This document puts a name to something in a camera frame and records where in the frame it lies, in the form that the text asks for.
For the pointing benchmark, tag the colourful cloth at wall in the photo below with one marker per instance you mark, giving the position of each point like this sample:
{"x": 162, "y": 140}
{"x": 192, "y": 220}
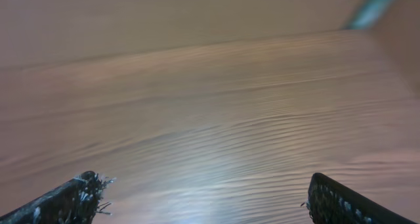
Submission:
{"x": 368, "y": 14}

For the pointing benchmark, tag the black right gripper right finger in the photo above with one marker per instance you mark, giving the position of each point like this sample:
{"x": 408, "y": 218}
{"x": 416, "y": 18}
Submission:
{"x": 330, "y": 202}

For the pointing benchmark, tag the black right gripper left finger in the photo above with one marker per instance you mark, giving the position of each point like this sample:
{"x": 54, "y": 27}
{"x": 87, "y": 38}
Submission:
{"x": 76, "y": 201}

